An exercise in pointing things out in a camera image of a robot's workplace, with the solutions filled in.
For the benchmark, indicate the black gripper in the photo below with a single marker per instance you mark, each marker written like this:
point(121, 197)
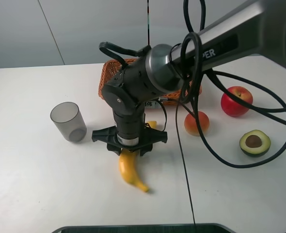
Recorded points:
point(115, 143)

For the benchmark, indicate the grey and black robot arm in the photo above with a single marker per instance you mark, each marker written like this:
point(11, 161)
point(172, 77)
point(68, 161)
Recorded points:
point(255, 27)

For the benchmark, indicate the halved avocado with pit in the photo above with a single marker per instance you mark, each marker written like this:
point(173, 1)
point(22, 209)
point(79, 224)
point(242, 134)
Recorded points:
point(255, 143)

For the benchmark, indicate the grey translucent plastic cup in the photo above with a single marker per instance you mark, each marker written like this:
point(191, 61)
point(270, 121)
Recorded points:
point(67, 118)

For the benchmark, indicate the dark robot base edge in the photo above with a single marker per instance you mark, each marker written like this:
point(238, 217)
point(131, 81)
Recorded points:
point(167, 228)

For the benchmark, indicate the brown wicker basket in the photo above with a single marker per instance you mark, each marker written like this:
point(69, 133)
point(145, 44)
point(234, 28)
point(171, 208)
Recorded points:
point(109, 72)

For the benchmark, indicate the yellow banana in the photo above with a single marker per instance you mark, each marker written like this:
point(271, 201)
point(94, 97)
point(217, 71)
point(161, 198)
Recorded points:
point(127, 168)

